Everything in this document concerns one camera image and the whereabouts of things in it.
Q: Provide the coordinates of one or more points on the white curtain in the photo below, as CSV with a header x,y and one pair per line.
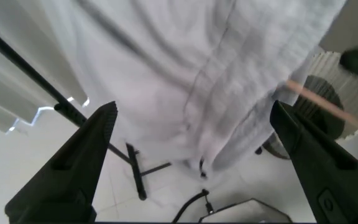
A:
x,y
17,71

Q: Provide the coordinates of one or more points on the white laundry basket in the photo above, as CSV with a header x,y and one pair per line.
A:
x,y
328,93

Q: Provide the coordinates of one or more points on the pink clothes hanger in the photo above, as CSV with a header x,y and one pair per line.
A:
x,y
322,101

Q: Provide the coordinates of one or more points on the black clothes rack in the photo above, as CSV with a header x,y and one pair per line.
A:
x,y
26,70

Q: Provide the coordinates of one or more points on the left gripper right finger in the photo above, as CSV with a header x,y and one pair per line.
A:
x,y
337,186

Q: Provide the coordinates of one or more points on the pale grey shorts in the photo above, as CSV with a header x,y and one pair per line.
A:
x,y
182,62

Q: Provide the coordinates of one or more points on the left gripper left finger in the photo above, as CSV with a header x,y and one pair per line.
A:
x,y
64,186

